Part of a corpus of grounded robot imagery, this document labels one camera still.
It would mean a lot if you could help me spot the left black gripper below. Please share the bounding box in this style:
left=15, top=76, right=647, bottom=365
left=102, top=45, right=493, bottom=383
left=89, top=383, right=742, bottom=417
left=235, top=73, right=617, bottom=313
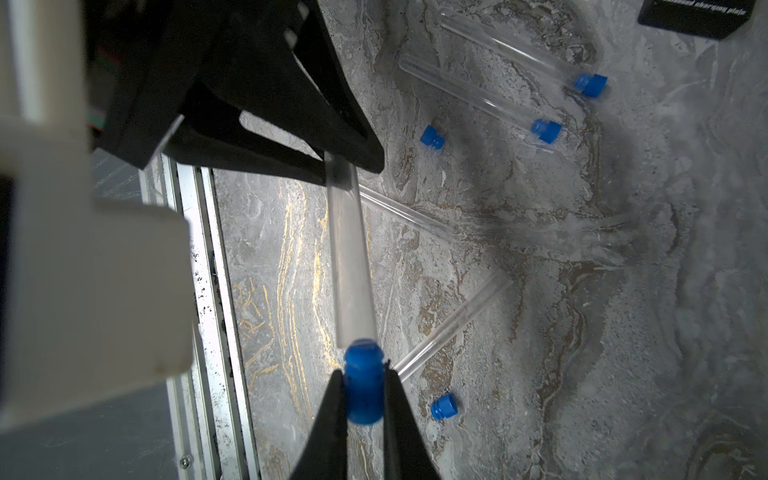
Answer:
left=86, top=1, right=385, bottom=185

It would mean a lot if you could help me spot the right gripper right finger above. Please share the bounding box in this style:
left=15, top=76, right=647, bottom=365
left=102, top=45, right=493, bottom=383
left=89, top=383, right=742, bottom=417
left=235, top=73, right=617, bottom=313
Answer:
left=383, top=367, right=440, bottom=480

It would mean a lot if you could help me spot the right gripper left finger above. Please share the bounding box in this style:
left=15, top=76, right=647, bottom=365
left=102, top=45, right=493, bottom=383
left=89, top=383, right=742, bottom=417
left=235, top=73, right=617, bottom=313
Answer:
left=290, top=369, right=348, bottom=479

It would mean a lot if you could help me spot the blue stopper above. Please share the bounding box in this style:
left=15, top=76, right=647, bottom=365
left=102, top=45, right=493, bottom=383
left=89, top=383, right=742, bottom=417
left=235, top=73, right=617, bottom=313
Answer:
left=430, top=392, right=458, bottom=421
left=344, top=339, right=385, bottom=425

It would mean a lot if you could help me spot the clear test tube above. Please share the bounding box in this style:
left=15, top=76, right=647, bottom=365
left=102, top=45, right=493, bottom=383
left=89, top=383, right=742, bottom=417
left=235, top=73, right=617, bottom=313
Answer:
left=324, top=152, right=377, bottom=349
left=439, top=8, right=608, bottom=98
left=394, top=269, right=513, bottom=382
left=398, top=55, right=562, bottom=144
left=359, top=185, right=456, bottom=242

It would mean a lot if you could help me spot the blue stopper left lone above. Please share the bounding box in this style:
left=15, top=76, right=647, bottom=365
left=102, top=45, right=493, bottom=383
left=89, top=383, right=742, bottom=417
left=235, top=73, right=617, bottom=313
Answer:
left=419, top=125, right=445, bottom=150

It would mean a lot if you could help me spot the aluminium front rail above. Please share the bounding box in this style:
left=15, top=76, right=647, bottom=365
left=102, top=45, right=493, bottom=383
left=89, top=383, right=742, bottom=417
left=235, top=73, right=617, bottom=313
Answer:
left=139, top=154, right=261, bottom=479

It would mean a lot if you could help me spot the black battery pack with cable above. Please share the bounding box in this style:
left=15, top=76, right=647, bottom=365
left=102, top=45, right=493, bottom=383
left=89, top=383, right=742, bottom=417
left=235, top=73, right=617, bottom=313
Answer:
left=637, top=0, right=756, bottom=40

